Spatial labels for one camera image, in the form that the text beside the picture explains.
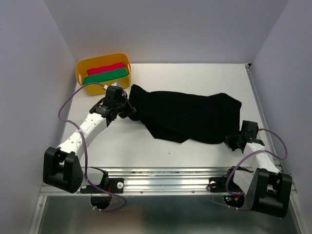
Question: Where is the aluminium rail frame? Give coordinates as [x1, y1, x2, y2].
[29, 63, 311, 234]

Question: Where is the yellow plastic basket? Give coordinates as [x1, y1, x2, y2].
[76, 53, 131, 96]

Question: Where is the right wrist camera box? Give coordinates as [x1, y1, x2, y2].
[241, 120, 259, 139]

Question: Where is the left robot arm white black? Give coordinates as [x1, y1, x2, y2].
[43, 97, 135, 193]

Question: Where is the black t-shirt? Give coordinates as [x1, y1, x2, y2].
[129, 84, 242, 144]

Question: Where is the green rolled t-shirt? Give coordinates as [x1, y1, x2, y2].
[82, 68, 128, 85]

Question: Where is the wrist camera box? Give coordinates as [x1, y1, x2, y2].
[241, 120, 259, 139]
[104, 85, 124, 105]

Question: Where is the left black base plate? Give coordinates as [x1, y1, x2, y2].
[80, 177, 124, 194]

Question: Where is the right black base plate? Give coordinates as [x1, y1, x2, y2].
[207, 176, 242, 193]

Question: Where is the red rolled t-shirt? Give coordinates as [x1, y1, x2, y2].
[87, 62, 124, 76]

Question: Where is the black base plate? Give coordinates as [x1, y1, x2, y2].
[207, 176, 242, 193]
[80, 177, 124, 194]

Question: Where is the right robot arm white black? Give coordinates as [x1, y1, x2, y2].
[224, 130, 292, 218]

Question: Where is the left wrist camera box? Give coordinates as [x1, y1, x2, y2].
[104, 85, 124, 105]

